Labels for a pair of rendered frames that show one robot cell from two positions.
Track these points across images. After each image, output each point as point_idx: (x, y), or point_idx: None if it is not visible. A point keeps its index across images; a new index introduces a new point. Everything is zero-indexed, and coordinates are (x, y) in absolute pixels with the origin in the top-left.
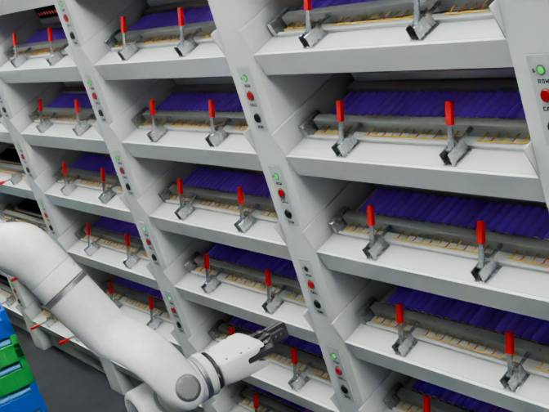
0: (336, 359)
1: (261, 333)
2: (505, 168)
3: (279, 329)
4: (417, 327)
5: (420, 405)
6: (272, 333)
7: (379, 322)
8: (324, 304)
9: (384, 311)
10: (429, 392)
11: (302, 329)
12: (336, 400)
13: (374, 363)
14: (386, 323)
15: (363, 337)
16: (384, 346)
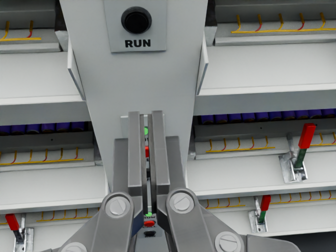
0: (146, 134)
1: (133, 210)
2: None
3: (177, 147)
4: (328, 20)
5: (239, 137)
6: (172, 177)
7: (251, 31)
8: (168, 15)
9: (262, 5)
10: (239, 116)
11: (30, 104)
12: (109, 191)
13: (251, 111)
14: (254, 30)
15: (236, 70)
16: (307, 72)
